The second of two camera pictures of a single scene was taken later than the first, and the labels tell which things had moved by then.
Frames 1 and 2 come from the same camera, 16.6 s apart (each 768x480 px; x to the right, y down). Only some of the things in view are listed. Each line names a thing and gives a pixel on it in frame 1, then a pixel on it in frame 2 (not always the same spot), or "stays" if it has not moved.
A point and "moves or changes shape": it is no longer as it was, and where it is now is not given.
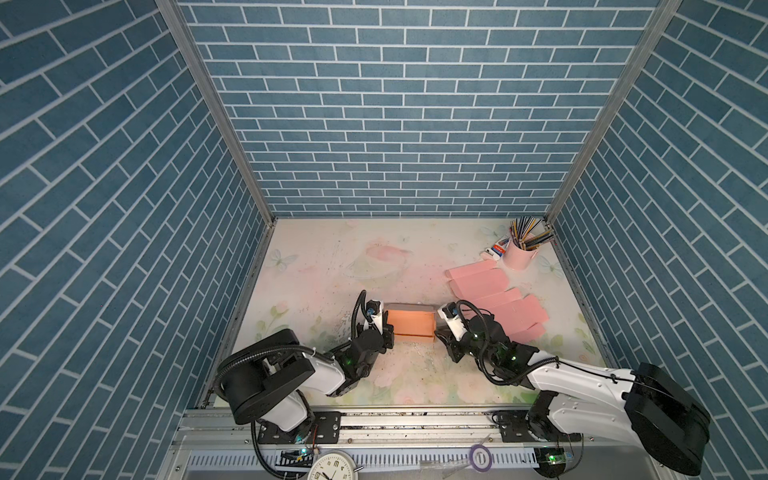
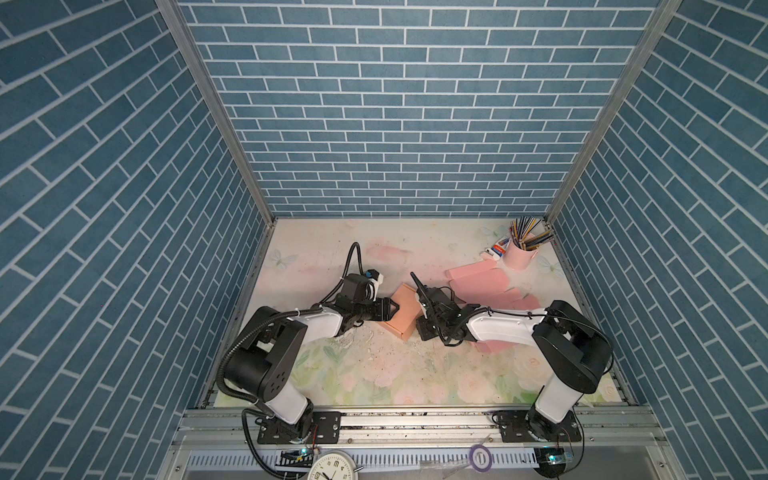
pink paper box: x=486 y=284 stays
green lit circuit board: x=551 y=460 stays
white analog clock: x=334 y=465 stays
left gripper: x=387 y=337 -> x=383 y=309
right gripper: x=451 y=346 -> x=420 y=326
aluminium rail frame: x=217 y=445 stays
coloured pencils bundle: x=521 y=229 stays
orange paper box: x=412 y=321 moves or changes shape
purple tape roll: x=471 y=460 stays
